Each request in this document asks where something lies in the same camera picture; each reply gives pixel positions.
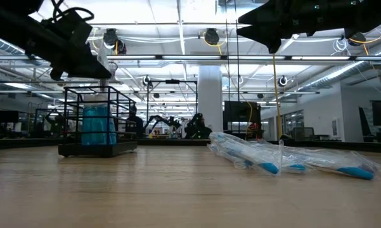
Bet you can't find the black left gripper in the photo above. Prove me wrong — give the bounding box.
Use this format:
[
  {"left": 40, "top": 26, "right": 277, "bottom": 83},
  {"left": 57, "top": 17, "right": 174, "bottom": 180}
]
[{"left": 25, "top": 31, "right": 112, "bottom": 81}]

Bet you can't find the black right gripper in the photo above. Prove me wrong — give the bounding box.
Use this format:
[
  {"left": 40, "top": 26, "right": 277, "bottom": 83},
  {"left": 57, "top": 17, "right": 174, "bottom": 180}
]
[{"left": 236, "top": 0, "right": 346, "bottom": 54}]

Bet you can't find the blue mouthwash bottle white cap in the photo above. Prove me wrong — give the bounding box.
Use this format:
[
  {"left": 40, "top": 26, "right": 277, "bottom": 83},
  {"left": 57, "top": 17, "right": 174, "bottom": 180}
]
[{"left": 81, "top": 106, "right": 100, "bottom": 146}]

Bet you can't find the blue plastic cups stack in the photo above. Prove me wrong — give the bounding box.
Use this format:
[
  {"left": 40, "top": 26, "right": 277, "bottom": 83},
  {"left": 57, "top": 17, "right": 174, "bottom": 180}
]
[{"left": 98, "top": 106, "right": 117, "bottom": 146}]

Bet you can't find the black wire caddy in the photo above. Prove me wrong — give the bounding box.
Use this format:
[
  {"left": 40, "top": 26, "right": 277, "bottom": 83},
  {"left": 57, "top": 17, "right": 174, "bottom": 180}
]
[{"left": 58, "top": 85, "right": 139, "bottom": 158}]

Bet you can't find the blue white toothbrush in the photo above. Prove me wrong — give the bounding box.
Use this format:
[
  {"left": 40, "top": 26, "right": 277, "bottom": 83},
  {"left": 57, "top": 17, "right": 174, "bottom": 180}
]
[
  {"left": 272, "top": 142, "right": 308, "bottom": 174},
  {"left": 208, "top": 132, "right": 283, "bottom": 177},
  {"left": 285, "top": 146, "right": 381, "bottom": 181}
]

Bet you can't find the person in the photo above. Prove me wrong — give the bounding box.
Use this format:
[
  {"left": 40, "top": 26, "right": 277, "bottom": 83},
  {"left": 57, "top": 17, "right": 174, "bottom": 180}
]
[{"left": 126, "top": 106, "right": 145, "bottom": 139}]

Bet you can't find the black monitor cart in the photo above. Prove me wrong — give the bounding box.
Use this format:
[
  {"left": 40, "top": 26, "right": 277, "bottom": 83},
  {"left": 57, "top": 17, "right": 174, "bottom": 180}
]
[{"left": 223, "top": 100, "right": 262, "bottom": 140}]

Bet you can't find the white building pillar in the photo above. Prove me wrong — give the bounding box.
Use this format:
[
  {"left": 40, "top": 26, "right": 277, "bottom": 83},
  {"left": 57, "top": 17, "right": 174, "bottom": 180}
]
[{"left": 198, "top": 65, "right": 224, "bottom": 134}]

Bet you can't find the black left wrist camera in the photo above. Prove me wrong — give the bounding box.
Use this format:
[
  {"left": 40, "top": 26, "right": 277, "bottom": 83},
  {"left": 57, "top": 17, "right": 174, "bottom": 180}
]
[{"left": 41, "top": 9, "right": 93, "bottom": 48}]

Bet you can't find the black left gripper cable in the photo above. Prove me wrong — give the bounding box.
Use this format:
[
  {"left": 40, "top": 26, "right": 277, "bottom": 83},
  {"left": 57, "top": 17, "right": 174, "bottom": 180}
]
[{"left": 50, "top": 0, "right": 95, "bottom": 23}]

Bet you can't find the yellow hanging cable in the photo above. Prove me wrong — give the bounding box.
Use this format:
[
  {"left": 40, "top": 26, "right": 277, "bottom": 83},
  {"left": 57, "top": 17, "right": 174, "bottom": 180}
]
[{"left": 271, "top": 55, "right": 283, "bottom": 140}]

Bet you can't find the black background rig frame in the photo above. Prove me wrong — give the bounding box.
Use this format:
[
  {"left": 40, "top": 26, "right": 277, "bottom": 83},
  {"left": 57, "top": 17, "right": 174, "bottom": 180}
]
[{"left": 145, "top": 79, "right": 199, "bottom": 127}]

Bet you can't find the black aluminium rig frame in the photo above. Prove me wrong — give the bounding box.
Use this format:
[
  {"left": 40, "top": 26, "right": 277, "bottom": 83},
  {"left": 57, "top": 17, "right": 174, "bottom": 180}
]
[{"left": 0, "top": 137, "right": 381, "bottom": 151}]

